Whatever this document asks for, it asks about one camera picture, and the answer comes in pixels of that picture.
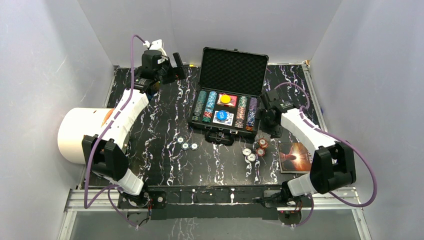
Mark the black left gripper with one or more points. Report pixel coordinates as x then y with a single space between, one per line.
171 69

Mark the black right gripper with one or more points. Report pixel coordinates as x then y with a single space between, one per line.
275 132

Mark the red 5 chip stack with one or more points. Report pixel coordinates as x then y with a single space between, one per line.
263 143

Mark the red 5 chip single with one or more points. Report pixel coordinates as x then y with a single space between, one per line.
260 152

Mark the red playing card deck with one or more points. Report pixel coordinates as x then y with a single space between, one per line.
233 102

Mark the blue small blind button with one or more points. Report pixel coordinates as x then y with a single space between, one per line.
222 115

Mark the blue playing card deck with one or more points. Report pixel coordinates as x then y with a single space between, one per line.
228 122

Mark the yellow round button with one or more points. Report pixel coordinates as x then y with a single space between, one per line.
225 99

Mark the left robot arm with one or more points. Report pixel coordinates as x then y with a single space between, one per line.
104 151

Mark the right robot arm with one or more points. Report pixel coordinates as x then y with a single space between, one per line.
333 162

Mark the purple and blue chip row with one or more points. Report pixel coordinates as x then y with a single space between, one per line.
251 115

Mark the green and orange chip row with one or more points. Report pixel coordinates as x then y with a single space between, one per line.
240 119

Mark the green-yellow chip stack row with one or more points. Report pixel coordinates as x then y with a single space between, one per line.
199 105

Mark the black poker chip case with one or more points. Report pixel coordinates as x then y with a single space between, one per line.
229 72

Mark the dark hardcover book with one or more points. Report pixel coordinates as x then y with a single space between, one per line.
294 158

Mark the light blue chip stack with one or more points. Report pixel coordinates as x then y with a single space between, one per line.
211 100

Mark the red and green chip stack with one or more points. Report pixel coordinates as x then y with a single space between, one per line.
207 115

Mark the white cylinder with orange lid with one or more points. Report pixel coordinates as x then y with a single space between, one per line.
77 123

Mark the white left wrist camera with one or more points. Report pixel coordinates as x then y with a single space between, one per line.
157 45

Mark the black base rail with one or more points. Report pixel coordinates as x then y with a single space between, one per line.
224 202

